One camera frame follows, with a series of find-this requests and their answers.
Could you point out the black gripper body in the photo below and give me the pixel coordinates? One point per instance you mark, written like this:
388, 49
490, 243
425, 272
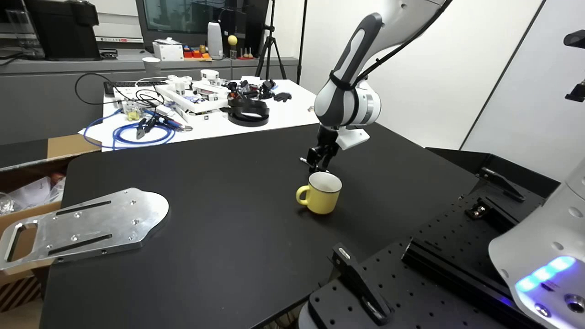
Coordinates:
329, 139

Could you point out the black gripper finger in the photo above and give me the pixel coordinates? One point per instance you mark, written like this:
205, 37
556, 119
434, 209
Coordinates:
313, 161
326, 161

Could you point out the white and black pen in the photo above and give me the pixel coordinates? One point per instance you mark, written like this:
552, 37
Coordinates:
304, 159

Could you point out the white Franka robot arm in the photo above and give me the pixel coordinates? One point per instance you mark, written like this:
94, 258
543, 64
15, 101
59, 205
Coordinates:
353, 103

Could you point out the yellow mug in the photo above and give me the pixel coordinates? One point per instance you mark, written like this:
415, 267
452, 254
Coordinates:
322, 194

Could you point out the black upright pole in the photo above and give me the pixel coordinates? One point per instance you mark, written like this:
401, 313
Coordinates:
302, 42

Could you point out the black tripod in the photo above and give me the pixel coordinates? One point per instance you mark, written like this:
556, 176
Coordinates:
269, 42

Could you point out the black clamp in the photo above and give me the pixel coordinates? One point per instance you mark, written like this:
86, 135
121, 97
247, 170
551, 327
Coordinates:
362, 280

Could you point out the yellow ball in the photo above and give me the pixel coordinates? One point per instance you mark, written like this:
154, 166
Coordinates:
233, 40

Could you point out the white speaker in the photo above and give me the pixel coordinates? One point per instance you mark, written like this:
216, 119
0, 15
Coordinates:
214, 40

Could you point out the black computer monitor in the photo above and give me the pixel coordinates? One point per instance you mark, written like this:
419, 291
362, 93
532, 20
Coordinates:
189, 20

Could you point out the small white box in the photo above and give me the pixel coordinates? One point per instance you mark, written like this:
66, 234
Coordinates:
167, 48

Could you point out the grey metal plate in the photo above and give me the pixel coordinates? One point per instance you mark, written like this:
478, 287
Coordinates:
84, 225

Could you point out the large cardboard box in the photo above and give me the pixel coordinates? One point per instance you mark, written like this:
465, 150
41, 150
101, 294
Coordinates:
37, 201

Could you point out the black box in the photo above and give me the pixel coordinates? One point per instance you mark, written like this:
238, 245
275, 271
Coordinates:
61, 28

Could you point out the black aluminium rail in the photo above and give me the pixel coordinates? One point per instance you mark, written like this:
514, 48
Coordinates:
450, 267

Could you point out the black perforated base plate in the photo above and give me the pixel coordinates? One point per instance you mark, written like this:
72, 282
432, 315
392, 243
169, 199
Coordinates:
439, 285

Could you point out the black bracket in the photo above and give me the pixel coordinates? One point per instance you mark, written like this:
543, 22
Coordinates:
496, 188

